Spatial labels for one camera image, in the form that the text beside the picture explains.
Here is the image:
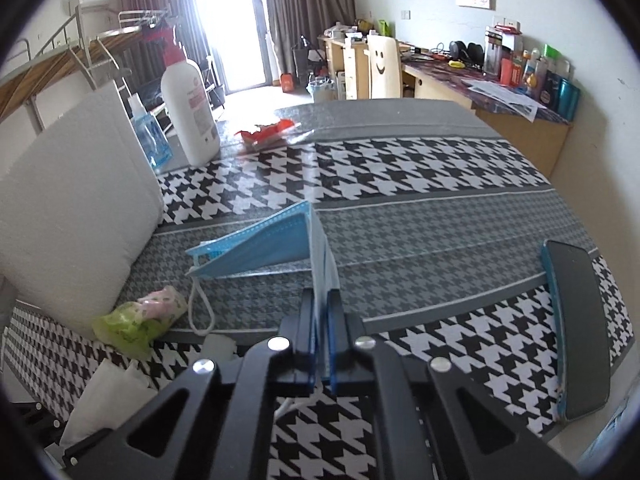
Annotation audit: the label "blue face mask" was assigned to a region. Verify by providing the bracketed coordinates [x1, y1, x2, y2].
[185, 200, 341, 337]

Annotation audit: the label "green plastic bag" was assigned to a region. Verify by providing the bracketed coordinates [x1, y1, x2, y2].
[91, 285, 188, 361]

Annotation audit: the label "white foam box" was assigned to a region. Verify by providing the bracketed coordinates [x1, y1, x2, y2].
[0, 82, 166, 341]

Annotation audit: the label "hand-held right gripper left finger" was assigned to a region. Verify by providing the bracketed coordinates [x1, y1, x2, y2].
[62, 287, 321, 480]

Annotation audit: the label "cluster of toiletry bottles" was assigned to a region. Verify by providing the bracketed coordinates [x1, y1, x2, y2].
[485, 25, 581, 121]

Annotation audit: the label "black smartphone with blue case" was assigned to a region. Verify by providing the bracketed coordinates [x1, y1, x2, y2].
[540, 239, 613, 423]

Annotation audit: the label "houndstooth tablecloth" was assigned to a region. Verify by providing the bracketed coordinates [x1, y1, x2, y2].
[0, 99, 618, 480]

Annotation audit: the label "black headphones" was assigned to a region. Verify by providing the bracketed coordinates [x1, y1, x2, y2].
[448, 40, 485, 68]

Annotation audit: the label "blue hand sanitizer bottle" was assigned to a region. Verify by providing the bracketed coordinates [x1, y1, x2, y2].
[127, 94, 173, 168]

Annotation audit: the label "glass balcony door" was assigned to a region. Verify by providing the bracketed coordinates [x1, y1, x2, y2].
[192, 0, 273, 93]

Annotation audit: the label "black folding chair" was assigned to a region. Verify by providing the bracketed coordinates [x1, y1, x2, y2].
[202, 55, 226, 111]

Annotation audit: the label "red snack wrapper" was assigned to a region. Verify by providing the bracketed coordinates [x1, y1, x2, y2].
[235, 119, 303, 153]

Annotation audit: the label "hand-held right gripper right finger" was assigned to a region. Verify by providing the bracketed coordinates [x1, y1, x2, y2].
[322, 289, 583, 480]

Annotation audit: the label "white pump bottle red top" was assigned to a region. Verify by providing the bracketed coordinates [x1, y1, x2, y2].
[160, 25, 222, 166]

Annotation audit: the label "white tissue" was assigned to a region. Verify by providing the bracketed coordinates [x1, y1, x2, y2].
[60, 334, 236, 448]

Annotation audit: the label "wooden desk with drawers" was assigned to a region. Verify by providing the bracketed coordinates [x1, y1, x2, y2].
[317, 35, 416, 101]

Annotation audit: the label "grey trash bin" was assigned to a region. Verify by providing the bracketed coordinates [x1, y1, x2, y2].
[306, 78, 337, 103]

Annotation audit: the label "wooden desk with patterned cover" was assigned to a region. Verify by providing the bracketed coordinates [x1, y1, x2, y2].
[400, 57, 573, 178]

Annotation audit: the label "dark folded frame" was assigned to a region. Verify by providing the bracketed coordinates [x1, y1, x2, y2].
[292, 35, 321, 86]

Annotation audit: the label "metal bunk bed with ladder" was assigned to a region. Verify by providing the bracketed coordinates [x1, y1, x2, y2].
[0, 7, 171, 126]

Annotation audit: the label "wooden chair with smiley face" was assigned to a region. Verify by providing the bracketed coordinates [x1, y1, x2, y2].
[367, 34, 403, 101]

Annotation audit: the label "white papers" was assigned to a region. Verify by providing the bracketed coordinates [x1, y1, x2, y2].
[467, 79, 548, 121]

